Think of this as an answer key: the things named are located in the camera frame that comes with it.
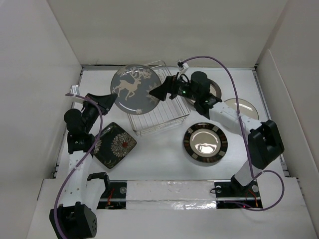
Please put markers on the black square floral plate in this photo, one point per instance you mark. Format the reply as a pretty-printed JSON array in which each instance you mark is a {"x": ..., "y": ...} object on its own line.
[{"x": 113, "y": 145}]

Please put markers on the dark patterned rim plate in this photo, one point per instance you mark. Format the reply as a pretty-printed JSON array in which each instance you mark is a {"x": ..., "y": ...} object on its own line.
[{"x": 205, "y": 143}]

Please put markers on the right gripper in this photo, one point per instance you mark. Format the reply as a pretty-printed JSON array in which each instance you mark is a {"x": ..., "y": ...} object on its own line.
[{"x": 171, "y": 83}]

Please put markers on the cream plate with tree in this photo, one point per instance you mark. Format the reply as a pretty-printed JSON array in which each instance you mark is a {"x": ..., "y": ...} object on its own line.
[{"x": 245, "y": 107}]

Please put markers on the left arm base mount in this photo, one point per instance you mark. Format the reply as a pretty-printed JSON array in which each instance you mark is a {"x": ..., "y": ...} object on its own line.
[{"x": 109, "y": 191}]

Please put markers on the silver taped front rail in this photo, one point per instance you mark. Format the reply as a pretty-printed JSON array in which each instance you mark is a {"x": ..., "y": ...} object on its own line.
[{"x": 178, "y": 195}]

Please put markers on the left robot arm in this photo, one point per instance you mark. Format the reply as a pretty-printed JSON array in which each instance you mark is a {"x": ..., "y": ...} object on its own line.
[{"x": 73, "y": 214}]

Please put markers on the brown rimmed cream plate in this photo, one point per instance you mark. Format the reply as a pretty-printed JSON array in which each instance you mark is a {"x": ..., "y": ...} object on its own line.
[{"x": 214, "y": 89}]

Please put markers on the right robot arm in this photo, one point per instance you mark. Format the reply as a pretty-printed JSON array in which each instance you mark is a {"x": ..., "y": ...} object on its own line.
[{"x": 261, "y": 138}]

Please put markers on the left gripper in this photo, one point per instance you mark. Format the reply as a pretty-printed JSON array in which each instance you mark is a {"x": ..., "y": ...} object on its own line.
[{"x": 104, "y": 101}]

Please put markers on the wire dish rack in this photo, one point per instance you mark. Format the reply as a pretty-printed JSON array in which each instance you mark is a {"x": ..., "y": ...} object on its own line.
[{"x": 165, "y": 115}]

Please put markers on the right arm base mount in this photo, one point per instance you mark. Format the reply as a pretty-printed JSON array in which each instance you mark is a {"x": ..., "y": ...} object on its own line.
[{"x": 234, "y": 191}]

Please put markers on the grey reindeer plate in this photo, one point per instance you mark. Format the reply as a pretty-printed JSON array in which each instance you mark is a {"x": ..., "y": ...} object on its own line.
[{"x": 132, "y": 84}]

